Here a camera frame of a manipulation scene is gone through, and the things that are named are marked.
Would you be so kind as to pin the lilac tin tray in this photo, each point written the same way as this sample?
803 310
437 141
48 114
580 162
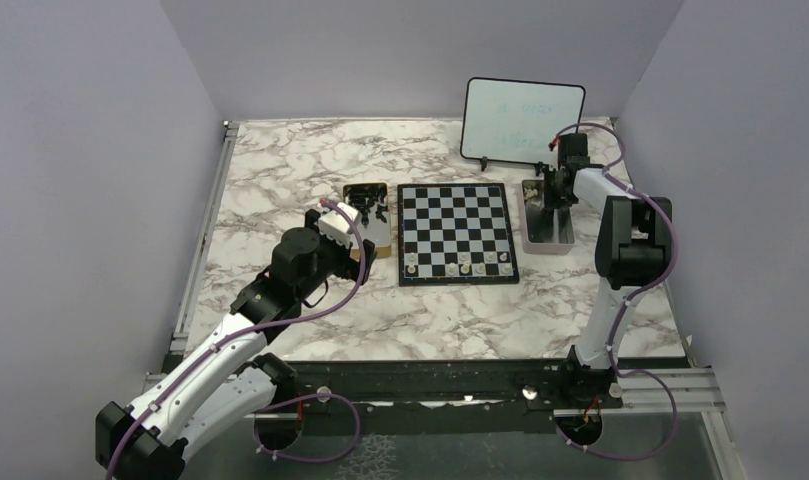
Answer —
542 231

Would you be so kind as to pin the yellow tin tray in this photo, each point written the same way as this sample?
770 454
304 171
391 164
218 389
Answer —
380 234

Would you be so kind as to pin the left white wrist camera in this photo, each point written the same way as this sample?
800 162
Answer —
336 228

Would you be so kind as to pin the small whiteboard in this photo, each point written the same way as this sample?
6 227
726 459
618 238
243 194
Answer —
513 121

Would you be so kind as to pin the black chess pieces pile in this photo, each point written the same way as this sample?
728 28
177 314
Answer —
370 200

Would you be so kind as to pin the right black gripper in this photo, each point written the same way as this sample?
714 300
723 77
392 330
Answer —
551 202

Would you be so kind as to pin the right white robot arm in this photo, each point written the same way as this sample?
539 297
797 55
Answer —
635 251

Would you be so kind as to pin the black white chessboard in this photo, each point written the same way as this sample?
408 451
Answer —
439 221

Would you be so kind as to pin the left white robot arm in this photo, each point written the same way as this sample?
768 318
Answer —
228 376

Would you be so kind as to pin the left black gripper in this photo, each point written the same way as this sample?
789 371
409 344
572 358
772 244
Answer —
350 268

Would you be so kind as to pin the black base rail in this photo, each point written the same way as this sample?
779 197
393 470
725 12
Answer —
337 398

